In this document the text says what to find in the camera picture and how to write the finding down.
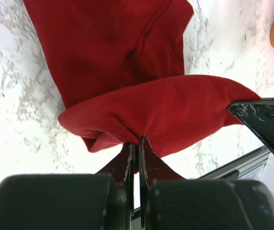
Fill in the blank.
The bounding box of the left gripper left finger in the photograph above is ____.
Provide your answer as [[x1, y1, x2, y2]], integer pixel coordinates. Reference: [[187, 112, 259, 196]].
[[98, 143, 135, 230]]

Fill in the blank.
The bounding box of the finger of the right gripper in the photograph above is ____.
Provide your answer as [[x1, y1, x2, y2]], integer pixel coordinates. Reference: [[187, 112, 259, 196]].
[[228, 98, 274, 155]]

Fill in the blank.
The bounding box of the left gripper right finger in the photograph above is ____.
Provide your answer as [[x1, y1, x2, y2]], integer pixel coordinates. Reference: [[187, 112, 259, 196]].
[[138, 136, 184, 228]]

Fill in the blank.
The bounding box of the dark red t shirt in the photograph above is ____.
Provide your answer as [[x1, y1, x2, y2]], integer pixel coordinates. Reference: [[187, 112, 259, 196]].
[[24, 0, 260, 157]]

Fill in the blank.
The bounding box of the aluminium rail profile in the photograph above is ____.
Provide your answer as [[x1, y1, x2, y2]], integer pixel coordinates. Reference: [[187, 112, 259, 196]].
[[200, 146, 271, 181]]

